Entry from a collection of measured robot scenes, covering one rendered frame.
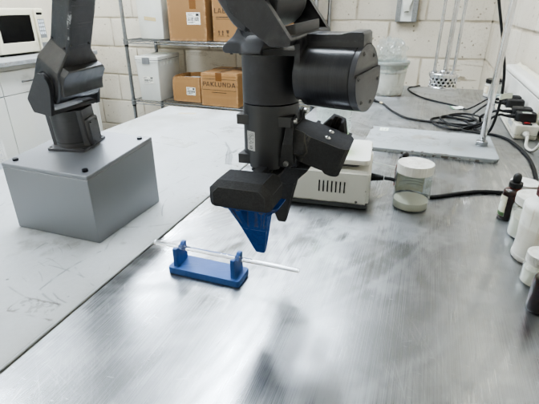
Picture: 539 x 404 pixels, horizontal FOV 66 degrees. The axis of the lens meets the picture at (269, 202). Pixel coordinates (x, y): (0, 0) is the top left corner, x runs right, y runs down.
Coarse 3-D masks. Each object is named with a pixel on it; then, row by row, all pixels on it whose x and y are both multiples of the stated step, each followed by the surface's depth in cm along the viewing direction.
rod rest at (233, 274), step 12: (180, 252) 54; (240, 252) 52; (180, 264) 54; (192, 264) 54; (204, 264) 54; (216, 264) 54; (228, 264) 54; (240, 264) 52; (192, 276) 53; (204, 276) 52; (216, 276) 52; (228, 276) 52; (240, 276) 52
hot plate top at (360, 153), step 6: (354, 144) 75; (360, 144) 75; (366, 144) 75; (372, 144) 76; (354, 150) 72; (360, 150) 72; (366, 150) 72; (348, 156) 69; (354, 156) 69; (360, 156) 69; (366, 156) 69; (348, 162) 68; (354, 162) 68; (360, 162) 68; (366, 162) 68
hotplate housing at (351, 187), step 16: (304, 176) 71; (320, 176) 70; (336, 176) 69; (352, 176) 68; (368, 176) 68; (304, 192) 72; (320, 192) 71; (336, 192) 70; (352, 192) 70; (368, 192) 69
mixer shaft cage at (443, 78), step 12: (444, 0) 91; (456, 0) 90; (444, 12) 91; (456, 12) 93; (456, 48) 93; (444, 60) 96; (456, 60) 94; (432, 72) 97; (444, 72) 96; (456, 72) 97; (432, 84) 98; (444, 84) 95
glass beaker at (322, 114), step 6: (318, 108) 68; (324, 108) 67; (330, 108) 66; (318, 114) 69; (324, 114) 68; (330, 114) 67; (336, 114) 67; (342, 114) 67; (348, 114) 68; (324, 120) 68; (348, 120) 68; (348, 126) 69; (348, 132) 70
